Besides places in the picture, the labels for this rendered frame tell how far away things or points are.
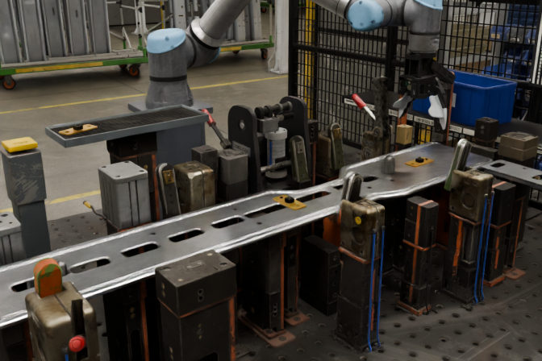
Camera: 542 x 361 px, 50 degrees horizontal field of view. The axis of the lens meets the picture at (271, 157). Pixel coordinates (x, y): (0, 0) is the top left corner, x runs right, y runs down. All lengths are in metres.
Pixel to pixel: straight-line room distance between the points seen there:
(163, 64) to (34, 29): 6.41
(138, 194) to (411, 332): 0.71
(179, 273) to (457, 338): 0.73
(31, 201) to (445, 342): 0.99
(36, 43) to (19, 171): 6.85
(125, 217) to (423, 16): 0.87
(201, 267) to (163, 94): 0.88
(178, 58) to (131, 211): 0.67
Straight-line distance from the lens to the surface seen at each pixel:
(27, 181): 1.39
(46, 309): 0.93
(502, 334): 1.54
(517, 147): 1.79
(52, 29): 8.45
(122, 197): 1.27
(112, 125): 1.46
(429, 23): 1.55
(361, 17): 1.45
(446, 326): 1.53
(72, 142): 1.36
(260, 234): 1.23
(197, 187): 1.35
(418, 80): 1.56
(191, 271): 1.04
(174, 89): 1.83
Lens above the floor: 1.54
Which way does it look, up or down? 19 degrees down
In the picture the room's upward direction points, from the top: straight up
